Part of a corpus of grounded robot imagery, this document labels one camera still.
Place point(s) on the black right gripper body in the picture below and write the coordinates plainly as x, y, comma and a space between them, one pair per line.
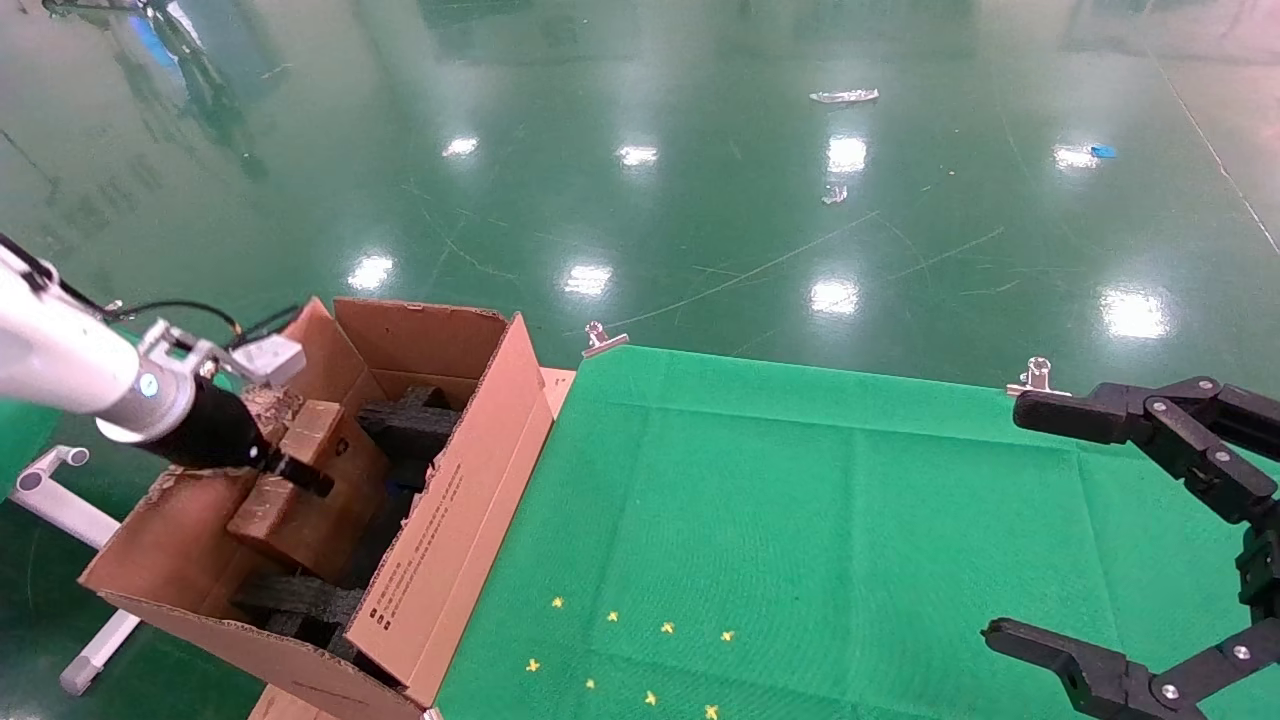
1265, 565

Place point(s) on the plain green tablecloth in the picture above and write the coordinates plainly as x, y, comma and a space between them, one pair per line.
25, 450

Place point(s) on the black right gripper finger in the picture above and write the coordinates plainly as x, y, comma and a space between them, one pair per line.
1180, 430
1100, 680

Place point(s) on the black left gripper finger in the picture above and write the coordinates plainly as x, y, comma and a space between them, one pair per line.
300, 475

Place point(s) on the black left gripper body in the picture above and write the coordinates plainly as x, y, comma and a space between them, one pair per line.
215, 430

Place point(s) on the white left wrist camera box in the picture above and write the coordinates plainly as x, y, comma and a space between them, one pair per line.
270, 358

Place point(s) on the silver tape scrap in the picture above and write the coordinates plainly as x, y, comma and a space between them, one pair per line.
845, 96

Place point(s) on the small brown cardboard box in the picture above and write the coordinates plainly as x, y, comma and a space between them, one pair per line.
320, 520

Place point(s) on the white tubular frame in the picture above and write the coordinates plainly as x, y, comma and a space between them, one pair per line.
70, 510

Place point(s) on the large open cardboard carton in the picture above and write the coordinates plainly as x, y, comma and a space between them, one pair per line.
450, 540

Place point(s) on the black foam block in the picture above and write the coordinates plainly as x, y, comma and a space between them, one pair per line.
410, 425
300, 600

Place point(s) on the green tablecloth with yellow marks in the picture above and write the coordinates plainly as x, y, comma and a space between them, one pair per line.
800, 520

